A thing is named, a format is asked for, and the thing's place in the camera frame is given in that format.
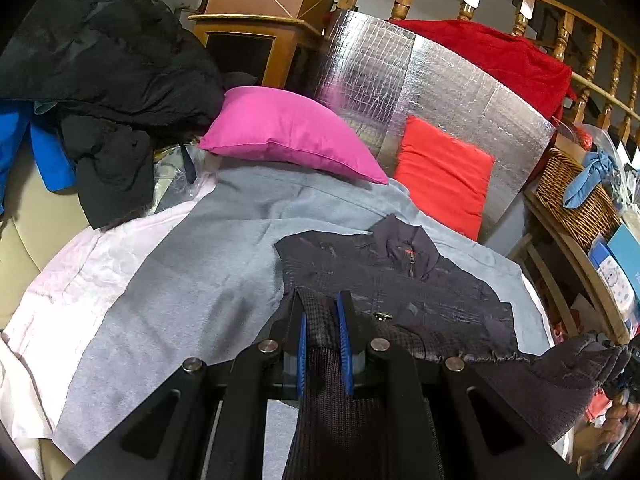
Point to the wicker basket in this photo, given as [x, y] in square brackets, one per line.
[575, 220]

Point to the light blue cloth bow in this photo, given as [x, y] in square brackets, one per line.
[590, 175]

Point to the orange-red cushion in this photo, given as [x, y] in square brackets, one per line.
[442, 175]

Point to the blue books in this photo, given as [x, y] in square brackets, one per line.
[617, 270]

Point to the pale pink sheet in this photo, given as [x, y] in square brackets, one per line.
[85, 270]

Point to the grey fleece blanket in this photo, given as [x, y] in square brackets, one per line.
[200, 270]

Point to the beige sofa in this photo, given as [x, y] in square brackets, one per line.
[30, 240]

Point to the blue garment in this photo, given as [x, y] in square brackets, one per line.
[50, 160]

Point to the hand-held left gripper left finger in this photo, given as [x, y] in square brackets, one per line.
[301, 350]

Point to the clear plastic bag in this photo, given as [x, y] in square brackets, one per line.
[172, 170]

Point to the pink pillow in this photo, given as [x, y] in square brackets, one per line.
[290, 130]

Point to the silver foil panel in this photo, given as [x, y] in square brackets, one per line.
[380, 60]

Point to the dark grey jacket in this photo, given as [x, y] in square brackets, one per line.
[400, 280]

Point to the wooden railing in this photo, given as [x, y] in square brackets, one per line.
[565, 35]

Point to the wooden side shelf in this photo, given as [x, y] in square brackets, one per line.
[575, 270]

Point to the black clothes pile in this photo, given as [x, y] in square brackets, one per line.
[110, 70]

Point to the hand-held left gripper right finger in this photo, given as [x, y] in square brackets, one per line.
[345, 345]

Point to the red cloth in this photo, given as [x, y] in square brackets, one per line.
[500, 60]

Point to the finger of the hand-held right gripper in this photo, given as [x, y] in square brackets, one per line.
[625, 370]

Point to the wooden cabinet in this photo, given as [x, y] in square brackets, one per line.
[280, 45]

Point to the person's right hand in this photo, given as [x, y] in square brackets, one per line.
[607, 425]

